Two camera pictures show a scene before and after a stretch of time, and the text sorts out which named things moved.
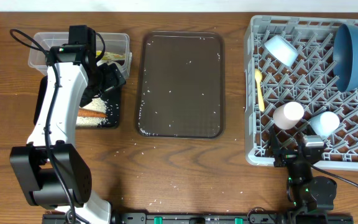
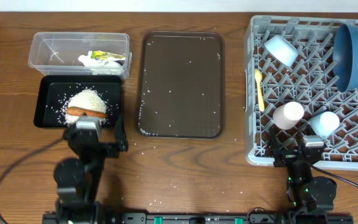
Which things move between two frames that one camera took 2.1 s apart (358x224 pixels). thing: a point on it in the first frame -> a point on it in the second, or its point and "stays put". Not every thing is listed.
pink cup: [288, 115] stays put
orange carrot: [91, 113] stays put
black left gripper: [111, 82] -> [105, 149]
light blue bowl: [284, 51] stays put
